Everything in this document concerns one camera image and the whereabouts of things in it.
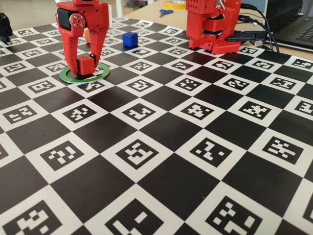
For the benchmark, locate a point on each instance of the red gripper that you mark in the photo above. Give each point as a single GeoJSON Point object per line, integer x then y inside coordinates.
{"type": "Point", "coordinates": [94, 14]}

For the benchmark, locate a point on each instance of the orange cube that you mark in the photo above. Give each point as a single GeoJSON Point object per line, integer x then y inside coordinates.
{"type": "Point", "coordinates": [86, 36]}

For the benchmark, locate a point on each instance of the red cube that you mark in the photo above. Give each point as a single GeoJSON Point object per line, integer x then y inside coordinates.
{"type": "Point", "coordinates": [85, 66]}

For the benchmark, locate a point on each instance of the blue cube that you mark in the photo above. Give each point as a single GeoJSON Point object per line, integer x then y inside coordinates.
{"type": "Point", "coordinates": [129, 39]}

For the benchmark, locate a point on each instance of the red robot arm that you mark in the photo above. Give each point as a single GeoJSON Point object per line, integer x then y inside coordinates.
{"type": "Point", "coordinates": [207, 24]}

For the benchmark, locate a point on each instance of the white table leg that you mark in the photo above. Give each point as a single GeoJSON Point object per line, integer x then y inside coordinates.
{"type": "Point", "coordinates": [119, 7]}

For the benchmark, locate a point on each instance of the yellow tape roll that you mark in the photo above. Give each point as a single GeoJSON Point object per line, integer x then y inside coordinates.
{"type": "Point", "coordinates": [168, 5]}

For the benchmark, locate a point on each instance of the black white marker mat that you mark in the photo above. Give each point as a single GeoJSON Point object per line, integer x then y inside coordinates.
{"type": "Point", "coordinates": [171, 171]}

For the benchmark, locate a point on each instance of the black laptop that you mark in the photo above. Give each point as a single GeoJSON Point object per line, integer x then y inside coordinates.
{"type": "Point", "coordinates": [293, 29]}

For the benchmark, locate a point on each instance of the black camera device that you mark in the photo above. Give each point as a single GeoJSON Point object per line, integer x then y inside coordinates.
{"type": "Point", "coordinates": [5, 27]}

